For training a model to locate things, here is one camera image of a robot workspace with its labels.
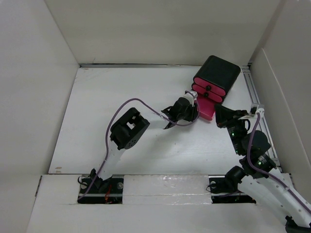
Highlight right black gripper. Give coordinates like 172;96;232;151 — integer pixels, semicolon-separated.
213;103;248;154

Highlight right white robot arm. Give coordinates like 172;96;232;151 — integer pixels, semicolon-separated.
208;104;311;233

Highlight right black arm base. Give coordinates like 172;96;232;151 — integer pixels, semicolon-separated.
206;175;256;204

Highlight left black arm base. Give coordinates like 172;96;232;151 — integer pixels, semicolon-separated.
77;176;124;204

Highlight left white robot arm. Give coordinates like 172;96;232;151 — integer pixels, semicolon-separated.
89;91;199;193

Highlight black drawer cabinet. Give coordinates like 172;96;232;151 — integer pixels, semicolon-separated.
193;55;241;100

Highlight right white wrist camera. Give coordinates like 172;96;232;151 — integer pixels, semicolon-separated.
239;103;265;120

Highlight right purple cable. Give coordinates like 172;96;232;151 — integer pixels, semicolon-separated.
247;113;311;214

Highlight purple cable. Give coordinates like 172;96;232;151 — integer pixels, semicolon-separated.
247;113;311;214
77;90;200;202

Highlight aluminium rail right side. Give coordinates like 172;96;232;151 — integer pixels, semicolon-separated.
242;68;282;170

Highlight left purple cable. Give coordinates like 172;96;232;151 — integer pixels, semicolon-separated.
77;90;200;202

